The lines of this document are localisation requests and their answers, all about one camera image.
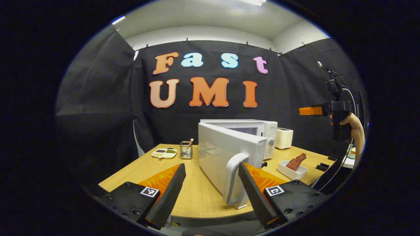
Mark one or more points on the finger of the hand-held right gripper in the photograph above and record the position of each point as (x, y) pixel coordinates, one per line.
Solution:
(311, 110)

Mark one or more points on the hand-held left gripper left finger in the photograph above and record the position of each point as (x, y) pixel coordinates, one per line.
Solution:
(169, 200)

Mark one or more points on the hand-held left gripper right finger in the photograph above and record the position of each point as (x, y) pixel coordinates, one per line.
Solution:
(254, 196)

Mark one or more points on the white microwave oven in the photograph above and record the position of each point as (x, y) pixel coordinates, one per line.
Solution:
(223, 154)

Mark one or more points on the brown cooked meat piece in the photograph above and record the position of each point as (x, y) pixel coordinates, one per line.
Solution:
(295, 162)

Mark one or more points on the small plate with food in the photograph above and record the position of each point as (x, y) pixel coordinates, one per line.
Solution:
(351, 153)

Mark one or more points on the white toaster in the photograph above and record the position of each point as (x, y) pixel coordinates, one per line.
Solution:
(284, 139)

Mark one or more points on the white divided condiment plate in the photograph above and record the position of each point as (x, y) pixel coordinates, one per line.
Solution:
(164, 154)

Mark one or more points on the white rectangular dish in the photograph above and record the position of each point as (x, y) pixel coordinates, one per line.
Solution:
(295, 174)

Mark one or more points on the metal utensil holder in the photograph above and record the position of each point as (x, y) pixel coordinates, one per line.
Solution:
(185, 153)

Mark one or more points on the small black block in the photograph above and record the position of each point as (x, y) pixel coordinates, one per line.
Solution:
(322, 167)
(333, 157)

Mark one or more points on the wooden utensil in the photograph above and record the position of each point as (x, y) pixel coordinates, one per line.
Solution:
(190, 142)

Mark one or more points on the ceiling light panel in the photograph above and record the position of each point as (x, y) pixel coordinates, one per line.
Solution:
(254, 2)
(118, 20)

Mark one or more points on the black backdrop cloth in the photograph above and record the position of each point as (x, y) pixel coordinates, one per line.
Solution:
(98, 98)

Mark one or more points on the row of black cloth clips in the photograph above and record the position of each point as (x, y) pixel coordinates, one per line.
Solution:
(186, 39)

